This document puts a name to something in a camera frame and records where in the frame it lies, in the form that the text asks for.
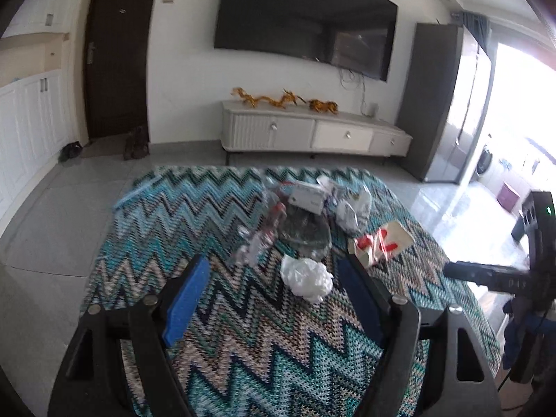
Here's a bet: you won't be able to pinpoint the brown doormat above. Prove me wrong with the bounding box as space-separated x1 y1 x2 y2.
80 137 131 157

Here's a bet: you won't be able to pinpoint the golden tiger figurine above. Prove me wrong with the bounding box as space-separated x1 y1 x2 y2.
308 99 340 115

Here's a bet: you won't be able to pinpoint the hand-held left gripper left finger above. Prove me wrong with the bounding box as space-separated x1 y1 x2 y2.
48 254 212 417

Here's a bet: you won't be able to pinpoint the white built-in cabinet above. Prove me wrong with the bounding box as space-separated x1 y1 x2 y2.
0 0 71 227

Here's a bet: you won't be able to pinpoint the grey steel refrigerator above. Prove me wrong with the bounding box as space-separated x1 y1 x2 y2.
396 22 493 184

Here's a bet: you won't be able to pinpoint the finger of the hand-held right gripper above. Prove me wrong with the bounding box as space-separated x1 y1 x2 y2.
443 261 533 292

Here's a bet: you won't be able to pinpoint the pair of brown boots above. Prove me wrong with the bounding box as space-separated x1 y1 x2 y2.
123 125 149 161

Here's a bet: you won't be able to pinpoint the washing machine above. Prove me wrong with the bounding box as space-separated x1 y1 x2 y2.
475 141 500 183

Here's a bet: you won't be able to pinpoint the clear wrapper white print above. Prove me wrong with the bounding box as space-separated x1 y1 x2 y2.
317 177 373 233

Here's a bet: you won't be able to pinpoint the television cables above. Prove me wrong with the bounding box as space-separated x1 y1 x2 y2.
339 67 370 105

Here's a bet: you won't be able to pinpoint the black wall television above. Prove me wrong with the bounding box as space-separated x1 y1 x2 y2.
213 0 399 82

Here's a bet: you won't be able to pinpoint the red and white packet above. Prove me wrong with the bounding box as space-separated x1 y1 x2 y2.
350 219 414 265

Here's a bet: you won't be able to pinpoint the dark brown door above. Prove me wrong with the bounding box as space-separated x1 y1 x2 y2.
82 0 162 142

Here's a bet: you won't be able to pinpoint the pink bin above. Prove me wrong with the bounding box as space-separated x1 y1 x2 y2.
497 182 521 211

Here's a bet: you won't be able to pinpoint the zigzag patterned rug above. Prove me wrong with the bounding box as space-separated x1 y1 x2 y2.
80 165 502 417

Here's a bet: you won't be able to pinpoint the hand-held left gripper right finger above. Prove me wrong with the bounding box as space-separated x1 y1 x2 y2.
339 252 502 417

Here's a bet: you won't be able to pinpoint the white plastic bag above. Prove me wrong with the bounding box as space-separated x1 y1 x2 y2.
280 257 334 302

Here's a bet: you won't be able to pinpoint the blue grey curtain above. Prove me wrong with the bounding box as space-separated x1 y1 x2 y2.
454 10 491 50

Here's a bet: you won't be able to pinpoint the golden dragon figurine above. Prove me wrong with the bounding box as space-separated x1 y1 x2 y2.
230 87 305 109

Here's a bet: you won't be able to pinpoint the pair of dark shoes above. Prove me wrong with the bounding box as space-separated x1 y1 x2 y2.
58 141 83 161

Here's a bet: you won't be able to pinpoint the small white box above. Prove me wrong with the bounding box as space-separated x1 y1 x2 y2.
289 185 326 214

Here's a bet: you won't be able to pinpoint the white television cabinet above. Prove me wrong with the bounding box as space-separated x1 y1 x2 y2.
221 99 413 166

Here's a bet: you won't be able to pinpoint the clear wrapper red print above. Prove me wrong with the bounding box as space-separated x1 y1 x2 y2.
237 202 287 265

